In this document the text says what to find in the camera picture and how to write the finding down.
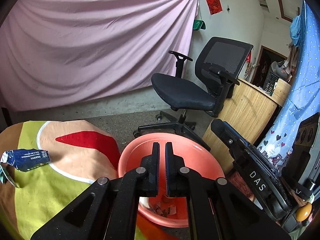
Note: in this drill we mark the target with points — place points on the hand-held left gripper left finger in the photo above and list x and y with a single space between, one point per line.
156 162

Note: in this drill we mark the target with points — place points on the red paper wall decoration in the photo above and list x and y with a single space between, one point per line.
213 3

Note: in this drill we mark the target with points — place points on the blue printed dotted curtain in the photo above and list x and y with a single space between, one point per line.
307 67

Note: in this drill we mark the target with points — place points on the dark plastic crate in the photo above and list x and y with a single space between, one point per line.
271 82

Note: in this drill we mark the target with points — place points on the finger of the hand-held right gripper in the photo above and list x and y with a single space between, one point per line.
252 180
277 192

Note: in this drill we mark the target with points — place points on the colourful patchwork tablecloth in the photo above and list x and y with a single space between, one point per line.
62 187

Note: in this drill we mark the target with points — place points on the black office chair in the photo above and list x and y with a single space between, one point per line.
182 95

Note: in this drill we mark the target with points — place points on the bamboo wood panel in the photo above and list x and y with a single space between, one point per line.
250 110

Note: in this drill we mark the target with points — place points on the pile of wrapper scraps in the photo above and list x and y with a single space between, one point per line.
160 208

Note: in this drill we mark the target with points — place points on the green white wrapper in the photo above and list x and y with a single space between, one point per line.
7 177

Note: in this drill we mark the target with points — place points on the green wall holder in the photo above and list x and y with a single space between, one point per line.
199 25

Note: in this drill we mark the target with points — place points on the blue snack wrapper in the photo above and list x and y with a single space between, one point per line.
27 158

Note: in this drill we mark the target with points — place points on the red hanging ornament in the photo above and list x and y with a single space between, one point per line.
248 57

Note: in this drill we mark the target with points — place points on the pink hanging sheet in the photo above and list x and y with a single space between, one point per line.
87 42

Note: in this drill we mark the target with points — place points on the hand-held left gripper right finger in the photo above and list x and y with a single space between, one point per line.
168 162

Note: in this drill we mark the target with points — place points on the blue hanging cloth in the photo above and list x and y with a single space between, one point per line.
296 30

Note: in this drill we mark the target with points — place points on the salmon plastic basin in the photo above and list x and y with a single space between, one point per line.
200 160

